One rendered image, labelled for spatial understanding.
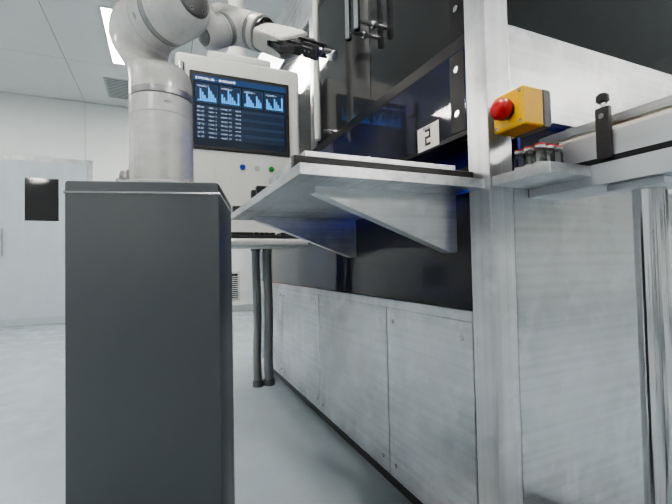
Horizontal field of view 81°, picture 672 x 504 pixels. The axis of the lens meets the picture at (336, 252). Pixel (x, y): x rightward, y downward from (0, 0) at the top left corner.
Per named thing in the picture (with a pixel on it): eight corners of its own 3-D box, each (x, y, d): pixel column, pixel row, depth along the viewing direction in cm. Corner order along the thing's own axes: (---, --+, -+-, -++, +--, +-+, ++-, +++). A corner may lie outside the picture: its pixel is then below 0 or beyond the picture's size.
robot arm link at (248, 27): (267, 47, 103) (276, 50, 102) (243, 53, 97) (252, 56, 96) (267, 10, 97) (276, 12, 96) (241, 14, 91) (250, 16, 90)
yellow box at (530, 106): (519, 138, 81) (518, 104, 81) (551, 127, 74) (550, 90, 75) (492, 134, 78) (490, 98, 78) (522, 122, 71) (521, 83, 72)
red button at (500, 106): (502, 124, 77) (501, 104, 77) (519, 117, 73) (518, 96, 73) (487, 122, 75) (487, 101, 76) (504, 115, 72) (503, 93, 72)
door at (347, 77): (319, 147, 169) (316, 12, 171) (372, 107, 127) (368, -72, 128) (317, 147, 169) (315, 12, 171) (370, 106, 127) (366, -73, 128)
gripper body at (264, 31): (275, 47, 102) (309, 58, 98) (246, 53, 95) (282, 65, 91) (275, 14, 97) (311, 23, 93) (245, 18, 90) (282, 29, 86)
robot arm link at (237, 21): (237, 15, 91) (265, 9, 97) (198, 4, 96) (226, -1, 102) (241, 54, 97) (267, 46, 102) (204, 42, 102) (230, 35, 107)
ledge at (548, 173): (540, 190, 85) (540, 181, 85) (602, 177, 73) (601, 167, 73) (491, 186, 79) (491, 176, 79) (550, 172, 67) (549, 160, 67)
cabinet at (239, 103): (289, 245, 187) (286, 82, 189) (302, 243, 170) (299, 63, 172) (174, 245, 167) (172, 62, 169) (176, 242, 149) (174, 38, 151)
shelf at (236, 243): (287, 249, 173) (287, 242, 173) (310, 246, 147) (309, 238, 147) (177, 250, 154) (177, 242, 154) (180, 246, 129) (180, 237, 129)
